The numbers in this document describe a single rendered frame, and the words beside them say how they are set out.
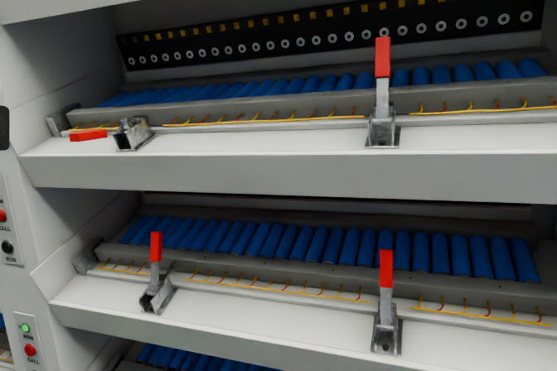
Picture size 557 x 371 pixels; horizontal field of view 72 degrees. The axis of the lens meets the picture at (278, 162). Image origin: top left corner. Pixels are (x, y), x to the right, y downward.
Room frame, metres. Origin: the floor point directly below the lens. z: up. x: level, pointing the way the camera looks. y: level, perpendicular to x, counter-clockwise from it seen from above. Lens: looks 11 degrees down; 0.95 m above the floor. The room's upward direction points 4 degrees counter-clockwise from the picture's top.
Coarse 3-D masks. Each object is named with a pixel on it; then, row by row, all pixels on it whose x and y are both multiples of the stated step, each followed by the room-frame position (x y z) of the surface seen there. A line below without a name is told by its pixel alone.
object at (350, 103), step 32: (256, 96) 0.43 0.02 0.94; (288, 96) 0.41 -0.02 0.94; (320, 96) 0.39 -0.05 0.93; (352, 96) 0.38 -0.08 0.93; (416, 96) 0.36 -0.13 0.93; (448, 96) 0.35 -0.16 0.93; (480, 96) 0.34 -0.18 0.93; (512, 96) 0.34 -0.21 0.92; (544, 96) 0.33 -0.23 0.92; (96, 128) 0.47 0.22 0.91
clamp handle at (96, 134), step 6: (120, 120) 0.41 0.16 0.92; (126, 120) 0.41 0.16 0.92; (126, 126) 0.41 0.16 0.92; (72, 132) 0.36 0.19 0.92; (78, 132) 0.35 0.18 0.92; (84, 132) 0.36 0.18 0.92; (90, 132) 0.36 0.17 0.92; (96, 132) 0.37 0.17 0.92; (102, 132) 0.38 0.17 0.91; (108, 132) 0.38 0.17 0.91; (114, 132) 0.39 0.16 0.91; (120, 132) 0.40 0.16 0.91; (72, 138) 0.35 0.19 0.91; (78, 138) 0.35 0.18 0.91; (84, 138) 0.35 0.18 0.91; (90, 138) 0.36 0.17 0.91; (96, 138) 0.37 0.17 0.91
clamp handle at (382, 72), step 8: (376, 40) 0.34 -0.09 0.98; (384, 40) 0.34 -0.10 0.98; (376, 48) 0.34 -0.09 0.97; (384, 48) 0.34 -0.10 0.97; (376, 56) 0.34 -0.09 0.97; (384, 56) 0.34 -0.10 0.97; (376, 64) 0.34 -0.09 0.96; (384, 64) 0.33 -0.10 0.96; (376, 72) 0.33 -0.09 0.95; (384, 72) 0.33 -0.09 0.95; (376, 80) 0.33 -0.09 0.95; (384, 80) 0.33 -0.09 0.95; (376, 88) 0.33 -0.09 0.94; (384, 88) 0.33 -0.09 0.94; (376, 96) 0.33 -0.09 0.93; (384, 96) 0.33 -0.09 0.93; (376, 104) 0.33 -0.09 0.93; (384, 104) 0.33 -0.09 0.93; (376, 112) 0.33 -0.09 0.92; (384, 112) 0.32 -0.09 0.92
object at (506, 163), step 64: (256, 64) 0.53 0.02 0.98; (320, 64) 0.50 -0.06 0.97; (64, 128) 0.50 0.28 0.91; (448, 128) 0.33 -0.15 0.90; (512, 128) 0.31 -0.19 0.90; (256, 192) 0.36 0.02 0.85; (320, 192) 0.34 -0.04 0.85; (384, 192) 0.32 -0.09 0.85; (448, 192) 0.30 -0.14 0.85; (512, 192) 0.28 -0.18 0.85
